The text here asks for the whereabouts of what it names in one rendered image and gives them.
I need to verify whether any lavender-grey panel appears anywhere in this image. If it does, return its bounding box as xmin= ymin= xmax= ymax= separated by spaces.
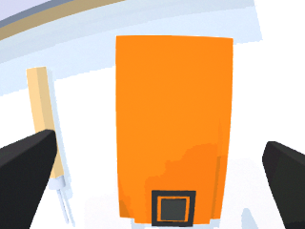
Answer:
xmin=0 ymin=0 xmax=126 ymax=41

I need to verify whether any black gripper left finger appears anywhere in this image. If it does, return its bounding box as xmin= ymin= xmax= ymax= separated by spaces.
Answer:
xmin=0 ymin=129 xmax=58 ymax=229

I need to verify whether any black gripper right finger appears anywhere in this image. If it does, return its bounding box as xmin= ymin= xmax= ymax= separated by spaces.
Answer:
xmin=262 ymin=141 xmax=305 ymax=229

